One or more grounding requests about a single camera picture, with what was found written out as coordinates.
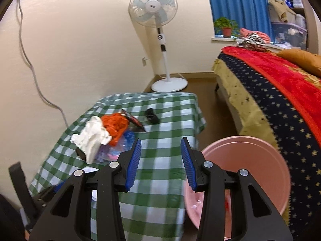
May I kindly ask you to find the potted green plant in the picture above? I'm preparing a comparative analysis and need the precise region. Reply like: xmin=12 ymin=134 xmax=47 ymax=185
xmin=214 ymin=17 xmax=240 ymax=38

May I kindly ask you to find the clear storage box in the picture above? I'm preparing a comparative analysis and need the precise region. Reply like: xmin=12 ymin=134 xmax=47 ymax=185
xmin=271 ymin=21 xmax=308 ymax=50

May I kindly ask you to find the large white paper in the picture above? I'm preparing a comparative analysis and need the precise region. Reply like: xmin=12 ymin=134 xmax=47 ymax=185
xmin=70 ymin=116 xmax=112 ymax=163

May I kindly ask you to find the white standing fan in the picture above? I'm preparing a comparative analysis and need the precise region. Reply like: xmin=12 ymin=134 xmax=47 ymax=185
xmin=128 ymin=0 xmax=188 ymax=92

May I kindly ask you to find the bed with red blanket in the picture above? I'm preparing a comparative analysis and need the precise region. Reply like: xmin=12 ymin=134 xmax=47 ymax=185
xmin=217 ymin=53 xmax=321 ymax=241

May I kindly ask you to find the orange plastic bag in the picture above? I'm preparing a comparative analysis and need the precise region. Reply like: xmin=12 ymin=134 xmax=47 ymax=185
xmin=102 ymin=113 xmax=129 ymax=146

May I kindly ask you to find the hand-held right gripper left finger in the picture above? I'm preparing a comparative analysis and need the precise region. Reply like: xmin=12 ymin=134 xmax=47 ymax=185
xmin=29 ymin=138 xmax=142 ymax=241

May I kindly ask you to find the small black object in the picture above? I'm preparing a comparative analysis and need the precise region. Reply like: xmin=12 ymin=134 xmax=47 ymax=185
xmin=145 ymin=108 xmax=159 ymax=124

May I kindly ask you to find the black and red packet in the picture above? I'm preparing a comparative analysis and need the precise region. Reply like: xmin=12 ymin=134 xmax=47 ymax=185
xmin=122 ymin=109 xmax=147 ymax=133

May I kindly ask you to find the green checked tablecloth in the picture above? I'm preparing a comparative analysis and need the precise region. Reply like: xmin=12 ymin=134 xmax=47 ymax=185
xmin=29 ymin=92 xmax=207 ymax=241

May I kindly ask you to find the orange pillow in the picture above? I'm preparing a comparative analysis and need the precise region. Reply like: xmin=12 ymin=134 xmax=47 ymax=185
xmin=277 ymin=49 xmax=321 ymax=77

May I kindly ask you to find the grey cable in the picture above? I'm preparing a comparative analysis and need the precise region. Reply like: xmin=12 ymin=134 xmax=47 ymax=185
xmin=16 ymin=0 xmax=69 ymax=128

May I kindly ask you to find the striped black white cloth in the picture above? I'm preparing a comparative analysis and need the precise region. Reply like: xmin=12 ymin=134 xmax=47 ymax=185
xmin=236 ymin=33 xmax=267 ymax=53

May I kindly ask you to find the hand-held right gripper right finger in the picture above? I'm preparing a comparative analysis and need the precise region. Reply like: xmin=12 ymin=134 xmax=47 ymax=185
xmin=181 ymin=137 xmax=294 ymax=241

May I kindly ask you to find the blue curtain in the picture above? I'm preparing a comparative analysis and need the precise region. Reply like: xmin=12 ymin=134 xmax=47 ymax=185
xmin=204 ymin=0 xmax=285 ymax=43

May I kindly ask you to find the pink plastic bucket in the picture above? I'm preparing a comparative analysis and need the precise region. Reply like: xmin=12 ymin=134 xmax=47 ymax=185
xmin=183 ymin=136 xmax=291 ymax=240

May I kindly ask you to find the clear plastic bag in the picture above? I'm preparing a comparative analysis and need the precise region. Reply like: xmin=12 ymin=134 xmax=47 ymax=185
xmin=97 ymin=141 xmax=123 ymax=162

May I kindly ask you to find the yellow bed sheet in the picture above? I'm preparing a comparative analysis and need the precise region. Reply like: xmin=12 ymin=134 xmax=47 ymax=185
xmin=213 ymin=59 xmax=279 ymax=148

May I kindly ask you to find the beige jacket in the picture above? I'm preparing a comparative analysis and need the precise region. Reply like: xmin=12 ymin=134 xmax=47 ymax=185
xmin=268 ymin=0 xmax=298 ymax=23

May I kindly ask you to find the red blanket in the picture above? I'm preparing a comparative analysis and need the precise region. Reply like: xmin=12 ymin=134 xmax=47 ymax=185
xmin=222 ymin=46 xmax=321 ymax=141

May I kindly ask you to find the pink cloth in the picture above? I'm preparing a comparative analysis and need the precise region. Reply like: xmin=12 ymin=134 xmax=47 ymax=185
xmin=239 ymin=28 xmax=271 ymax=43

